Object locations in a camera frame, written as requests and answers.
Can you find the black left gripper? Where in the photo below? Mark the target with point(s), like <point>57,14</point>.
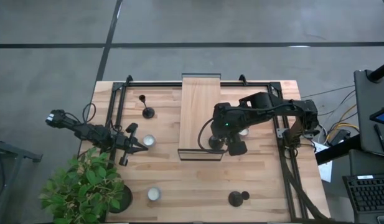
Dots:
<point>129,144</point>

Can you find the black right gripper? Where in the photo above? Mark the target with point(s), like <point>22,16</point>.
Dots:
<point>227,123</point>

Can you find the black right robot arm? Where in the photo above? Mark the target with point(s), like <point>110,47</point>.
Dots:
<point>272,105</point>

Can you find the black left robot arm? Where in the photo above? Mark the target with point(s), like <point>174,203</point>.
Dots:
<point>86,130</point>

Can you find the black plant pot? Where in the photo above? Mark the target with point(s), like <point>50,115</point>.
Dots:
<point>127,199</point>

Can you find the green leafy plant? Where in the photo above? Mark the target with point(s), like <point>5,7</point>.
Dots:
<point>82,186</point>

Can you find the white paper sheet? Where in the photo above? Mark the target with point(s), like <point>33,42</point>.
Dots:
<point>326,171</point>

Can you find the black desk beam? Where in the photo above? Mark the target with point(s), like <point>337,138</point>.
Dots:
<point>335,152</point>

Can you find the black power adapter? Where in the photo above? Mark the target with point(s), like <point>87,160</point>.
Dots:
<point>340,137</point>

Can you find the grey metal stand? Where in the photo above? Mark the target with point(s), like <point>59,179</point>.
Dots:
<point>11,152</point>

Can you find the black pen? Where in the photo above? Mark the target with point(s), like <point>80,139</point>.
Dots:
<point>380,138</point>

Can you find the tablet with blue screen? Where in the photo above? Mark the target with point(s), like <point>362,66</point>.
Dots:
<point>383,116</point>

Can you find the black keyboard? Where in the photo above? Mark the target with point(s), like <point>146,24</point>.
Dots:
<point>369,193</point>

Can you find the black pole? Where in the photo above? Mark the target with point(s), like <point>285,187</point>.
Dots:
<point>380,72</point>

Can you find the wooden shelf with black frame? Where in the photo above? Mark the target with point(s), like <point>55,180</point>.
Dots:
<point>199,99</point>

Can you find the silver corner bracket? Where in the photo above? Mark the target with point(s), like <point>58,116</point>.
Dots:
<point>280,133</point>

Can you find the black aluminium table frame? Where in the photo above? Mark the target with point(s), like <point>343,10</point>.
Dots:
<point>154,84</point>

